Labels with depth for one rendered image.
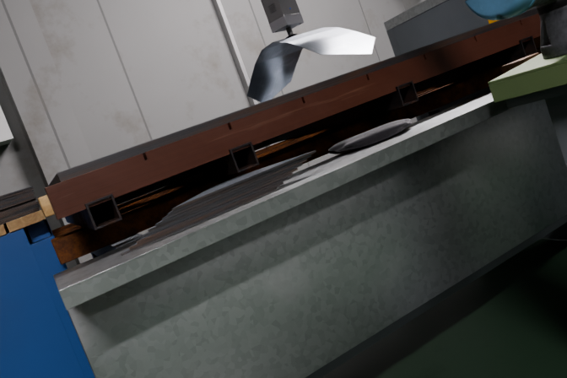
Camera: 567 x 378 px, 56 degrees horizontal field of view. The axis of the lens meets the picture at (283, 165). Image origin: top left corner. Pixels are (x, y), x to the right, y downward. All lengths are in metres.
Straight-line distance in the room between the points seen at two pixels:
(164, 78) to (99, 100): 0.50
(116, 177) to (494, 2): 0.74
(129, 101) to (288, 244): 2.87
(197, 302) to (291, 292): 0.19
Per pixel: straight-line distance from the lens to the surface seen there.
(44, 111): 3.59
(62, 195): 1.02
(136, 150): 1.08
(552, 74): 1.09
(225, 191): 0.94
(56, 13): 3.91
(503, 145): 1.45
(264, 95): 1.91
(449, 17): 2.31
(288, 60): 1.82
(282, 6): 1.64
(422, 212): 1.26
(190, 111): 3.99
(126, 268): 0.83
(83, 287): 0.83
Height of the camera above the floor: 0.80
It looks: 5 degrees down
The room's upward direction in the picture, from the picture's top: 20 degrees counter-clockwise
